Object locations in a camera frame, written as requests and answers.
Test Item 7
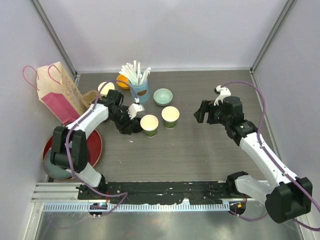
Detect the green paper cup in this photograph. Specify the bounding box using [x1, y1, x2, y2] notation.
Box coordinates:
[140, 114, 159, 138]
[161, 106, 180, 129]

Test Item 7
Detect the cardboard cup carrier tray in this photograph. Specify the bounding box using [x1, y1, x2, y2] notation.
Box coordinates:
[81, 90, 100, 110]

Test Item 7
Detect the stack of paper cups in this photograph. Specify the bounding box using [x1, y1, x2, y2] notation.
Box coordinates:
[97, 81, 115, 97]

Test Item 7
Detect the purple cable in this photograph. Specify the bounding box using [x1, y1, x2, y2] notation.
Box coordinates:
[64, 79, 141, 218]
[219, 80, 320, 231]

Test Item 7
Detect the pink paper gift bag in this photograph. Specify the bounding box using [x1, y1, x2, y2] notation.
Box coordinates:
[23, 61, 86, 125]

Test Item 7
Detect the light green ceramic bowl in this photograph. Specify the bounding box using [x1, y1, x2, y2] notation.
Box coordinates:
[153, 88, 174, 106]

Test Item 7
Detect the red round tray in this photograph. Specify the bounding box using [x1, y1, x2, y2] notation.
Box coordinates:
[42, 130, 103, 167]

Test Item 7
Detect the grey blue plate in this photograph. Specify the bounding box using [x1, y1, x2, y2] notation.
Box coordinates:
[43, 160, 72, 180]

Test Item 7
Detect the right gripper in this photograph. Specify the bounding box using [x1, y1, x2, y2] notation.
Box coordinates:
[194, 100, 231, 127]

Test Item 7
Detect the orange bowl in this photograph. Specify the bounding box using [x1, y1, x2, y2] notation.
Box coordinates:
[116, 74, 130, 90]

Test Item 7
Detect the blue straw holder cup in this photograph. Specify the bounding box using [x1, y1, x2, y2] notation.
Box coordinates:
[129, 79, 150, 104]

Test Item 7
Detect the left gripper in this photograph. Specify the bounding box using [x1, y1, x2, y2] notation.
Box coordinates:
[109, 107, 138, 135]

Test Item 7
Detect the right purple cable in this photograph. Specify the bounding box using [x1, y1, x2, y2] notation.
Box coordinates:
[219, 80, 320, 231]

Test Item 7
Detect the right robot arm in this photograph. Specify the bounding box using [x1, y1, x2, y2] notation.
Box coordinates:
[194, 96, 313, 224]

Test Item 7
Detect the aluminium frame rail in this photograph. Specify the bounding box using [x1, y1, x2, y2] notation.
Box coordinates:
[32, 181, 243, 204]

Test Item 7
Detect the stack of black lids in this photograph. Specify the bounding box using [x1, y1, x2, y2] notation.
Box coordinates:
[117, 105, 130, 119]

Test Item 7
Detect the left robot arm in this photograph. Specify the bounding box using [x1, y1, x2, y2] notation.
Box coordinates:
[49, 90, 145, 200]

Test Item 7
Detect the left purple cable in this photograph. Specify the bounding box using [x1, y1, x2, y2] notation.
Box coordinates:
[64, 79, 141, 218]

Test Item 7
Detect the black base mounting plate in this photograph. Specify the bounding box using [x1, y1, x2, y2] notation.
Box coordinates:
[77, 180, 257, 205]

